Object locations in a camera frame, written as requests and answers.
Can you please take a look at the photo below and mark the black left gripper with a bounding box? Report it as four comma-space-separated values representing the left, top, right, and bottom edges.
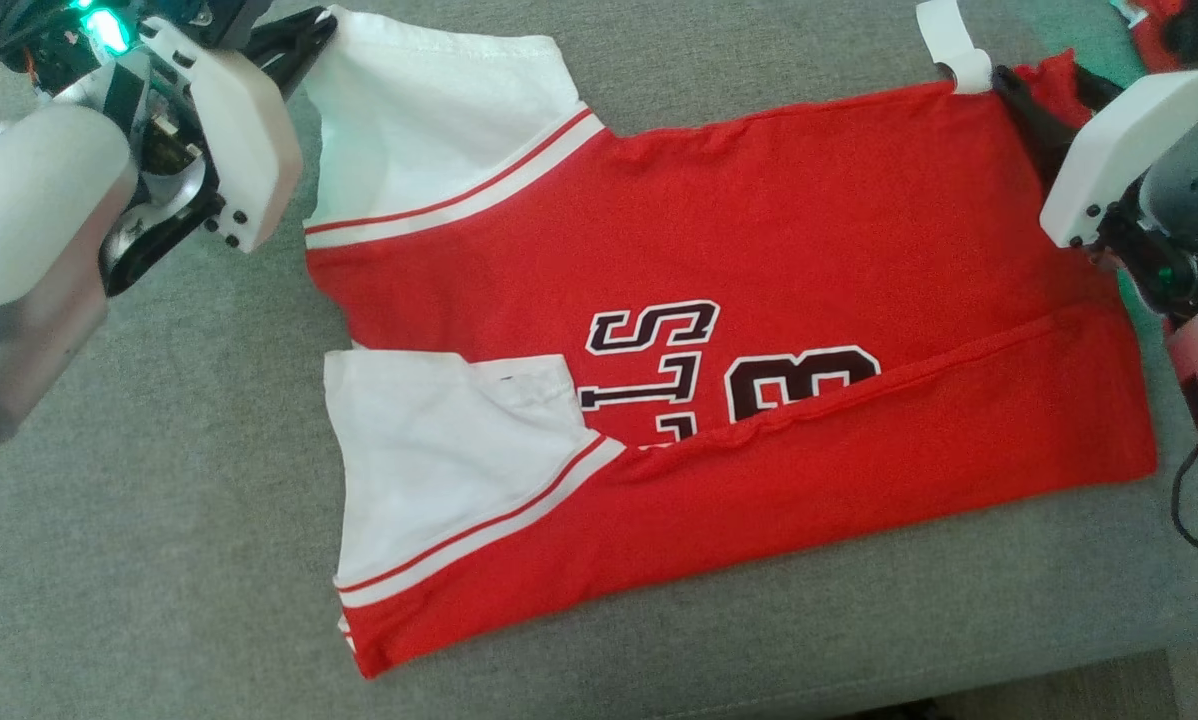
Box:
0, 0, 339, 113

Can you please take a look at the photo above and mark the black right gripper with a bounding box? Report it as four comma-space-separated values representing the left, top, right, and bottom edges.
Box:
993, 64, 1198, 323

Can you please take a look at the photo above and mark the red and white jersey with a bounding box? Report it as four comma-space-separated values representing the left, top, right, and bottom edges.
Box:
299, 0, 1160, 681

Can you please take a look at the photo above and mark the crumpled red and white garment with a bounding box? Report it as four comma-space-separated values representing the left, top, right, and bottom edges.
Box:
1109, 0, 1198, 77

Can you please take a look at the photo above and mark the large grey sofa seat cushion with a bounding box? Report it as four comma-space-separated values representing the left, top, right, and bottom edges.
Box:
0, 0, 1198, 720

